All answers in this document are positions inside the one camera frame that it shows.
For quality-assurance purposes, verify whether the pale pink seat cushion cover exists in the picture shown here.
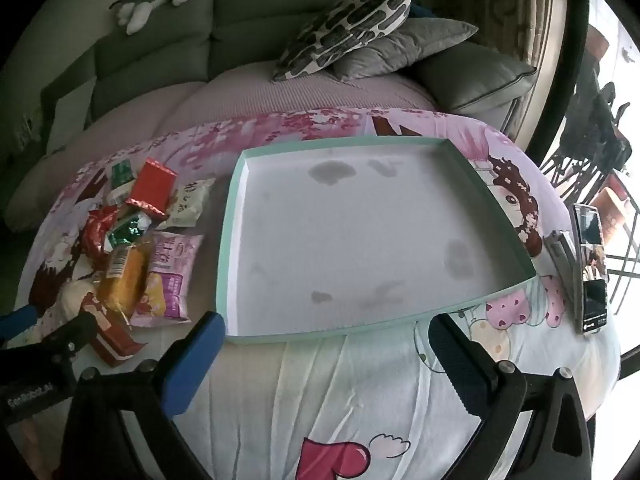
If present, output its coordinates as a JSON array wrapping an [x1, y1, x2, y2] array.
[[5, 67, 441, 233]]

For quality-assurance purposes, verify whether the white paper sheet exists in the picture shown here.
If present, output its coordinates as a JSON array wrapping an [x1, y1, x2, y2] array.
[[47, 77, 97, 153]]

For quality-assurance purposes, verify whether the patterned curtain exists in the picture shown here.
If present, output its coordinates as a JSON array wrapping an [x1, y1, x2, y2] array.
[[435, 0, 556, 126]]

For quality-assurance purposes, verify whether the pink purple snack packet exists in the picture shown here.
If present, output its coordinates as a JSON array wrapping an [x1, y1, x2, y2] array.
[[132, 232, 206, 323]]

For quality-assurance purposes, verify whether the black window frame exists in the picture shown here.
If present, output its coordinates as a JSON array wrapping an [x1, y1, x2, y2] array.
[[525, 0, 591, 161]]

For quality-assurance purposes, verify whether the mint green shallow tray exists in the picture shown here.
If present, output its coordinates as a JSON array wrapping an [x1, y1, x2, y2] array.
[[215, 136, 538, 346]]

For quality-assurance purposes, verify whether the green snack packet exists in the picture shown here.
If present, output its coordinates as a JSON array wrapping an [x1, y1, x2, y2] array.
[[109, 160, 137, 206]]

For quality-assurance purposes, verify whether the grey phone stand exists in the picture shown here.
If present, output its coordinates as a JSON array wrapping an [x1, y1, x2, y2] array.
[[544, 230, 583, 321]]

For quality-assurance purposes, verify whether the orange cake packet red label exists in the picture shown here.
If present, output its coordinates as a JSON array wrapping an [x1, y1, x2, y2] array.
[[96, 241, 151, 317]]

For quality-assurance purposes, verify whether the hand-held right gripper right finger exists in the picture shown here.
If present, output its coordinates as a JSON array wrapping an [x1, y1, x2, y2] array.
[[428, 314, 596, 480]]

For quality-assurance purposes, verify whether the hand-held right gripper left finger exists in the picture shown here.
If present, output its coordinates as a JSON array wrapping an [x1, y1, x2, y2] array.
[[60, 310, 227, 480]]

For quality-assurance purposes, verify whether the cream snack packet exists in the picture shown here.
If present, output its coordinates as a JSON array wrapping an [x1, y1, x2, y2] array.
[[160, 177, 217, 228]]

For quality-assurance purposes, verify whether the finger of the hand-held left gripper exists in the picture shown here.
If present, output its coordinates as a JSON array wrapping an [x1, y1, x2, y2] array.
[[0, 305, 40, 343], [30, 311, 98, 376]]

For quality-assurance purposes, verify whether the white bun clear packet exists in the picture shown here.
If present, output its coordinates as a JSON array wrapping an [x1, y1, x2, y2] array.
[[59, 280, 98, 321]]

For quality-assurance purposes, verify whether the grey green sofa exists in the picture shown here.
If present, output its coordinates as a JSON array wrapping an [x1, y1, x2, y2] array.
[[0, 0, 541, 221]]

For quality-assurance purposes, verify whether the grey pillow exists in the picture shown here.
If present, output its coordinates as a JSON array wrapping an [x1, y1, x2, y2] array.
[[332, 17, 479, 81]]

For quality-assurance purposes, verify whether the black and cream patterned pillow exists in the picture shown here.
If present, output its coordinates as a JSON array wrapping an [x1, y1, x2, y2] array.
[[272, 0, 413, 82]]

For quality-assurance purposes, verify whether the red snack box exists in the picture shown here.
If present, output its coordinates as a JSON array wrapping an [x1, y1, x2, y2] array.
[[80, 292, 141, 366]]

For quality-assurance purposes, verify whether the flat red snack packet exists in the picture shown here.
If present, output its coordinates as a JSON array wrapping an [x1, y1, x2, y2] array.
[[125, 157, 178, 218]]

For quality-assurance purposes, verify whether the crinkled dark red snack packet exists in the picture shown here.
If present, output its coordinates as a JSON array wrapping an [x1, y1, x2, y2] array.
[[82, 207, 121, 271]]

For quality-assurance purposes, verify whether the pink printed blanket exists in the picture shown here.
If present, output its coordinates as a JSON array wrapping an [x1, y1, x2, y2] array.
[[12, 107, 623, 480]]

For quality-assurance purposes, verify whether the dark chair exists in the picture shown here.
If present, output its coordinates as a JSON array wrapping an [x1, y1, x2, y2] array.
[[540, 80, 636, 201]]

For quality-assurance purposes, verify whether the black smartphone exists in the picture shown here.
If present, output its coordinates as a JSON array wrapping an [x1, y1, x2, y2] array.
[[570, 203, 611, 336]]

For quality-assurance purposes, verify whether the green and white candy packet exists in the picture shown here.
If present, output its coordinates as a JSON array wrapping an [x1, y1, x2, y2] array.
[[111, 210, 153, 248]]

